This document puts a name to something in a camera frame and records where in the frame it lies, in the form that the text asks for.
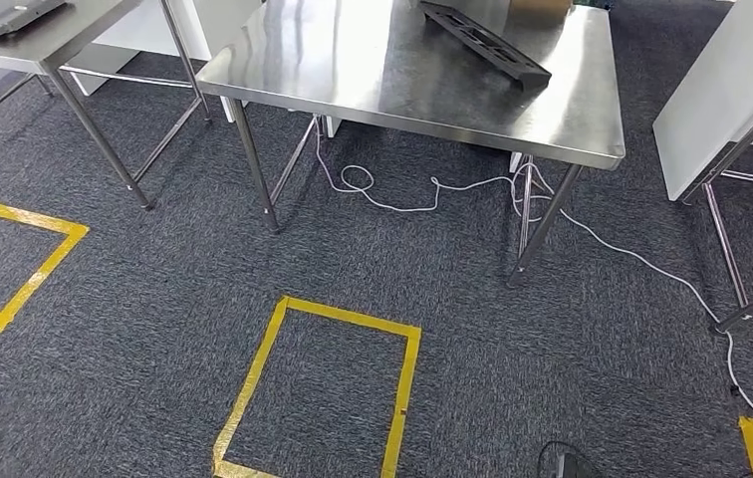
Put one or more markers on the cardboard box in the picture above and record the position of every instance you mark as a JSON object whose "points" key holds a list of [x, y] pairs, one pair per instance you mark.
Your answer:
{"points": [[538, 6]]}

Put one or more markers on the yellow floor tape square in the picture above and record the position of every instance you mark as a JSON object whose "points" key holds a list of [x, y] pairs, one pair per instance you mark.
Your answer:
{"points": [[350, 318], [40, 270]]}

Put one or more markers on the stainless steel side table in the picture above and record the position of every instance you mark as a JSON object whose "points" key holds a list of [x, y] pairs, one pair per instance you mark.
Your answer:
{"points": [[53, 39]]}

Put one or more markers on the stainless steel workbench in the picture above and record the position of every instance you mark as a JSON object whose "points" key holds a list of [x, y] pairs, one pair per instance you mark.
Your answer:
{"points": [[383, 66]]}

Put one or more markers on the white panel desk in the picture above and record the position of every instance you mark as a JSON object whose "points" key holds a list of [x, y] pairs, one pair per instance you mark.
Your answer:
{"points": [[126, 33]]}

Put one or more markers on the long black plastic part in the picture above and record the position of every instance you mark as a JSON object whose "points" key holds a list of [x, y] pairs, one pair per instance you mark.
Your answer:
{"points": [[495, 49]]}

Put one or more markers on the white table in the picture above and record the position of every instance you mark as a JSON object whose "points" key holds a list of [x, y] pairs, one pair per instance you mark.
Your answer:
{"points": [[713, 99]]}

